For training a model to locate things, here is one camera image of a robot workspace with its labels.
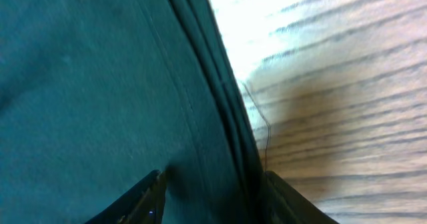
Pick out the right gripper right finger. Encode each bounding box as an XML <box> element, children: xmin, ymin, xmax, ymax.
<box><xmin>265</xmin><ymin>171</ymin><xmax>338</xmax><ymax>224</ymax></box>

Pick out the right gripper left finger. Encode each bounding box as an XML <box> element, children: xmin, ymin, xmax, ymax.
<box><xmin>86</xmin><ymin>170</ymin><xmax>167</xmax><ymax>224</ymax></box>

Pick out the black t-shirt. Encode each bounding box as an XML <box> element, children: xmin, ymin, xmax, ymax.
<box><xmin>1</xmin><ymin>0</ymin><xmax>264</xmax><ymax>223</ymax></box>

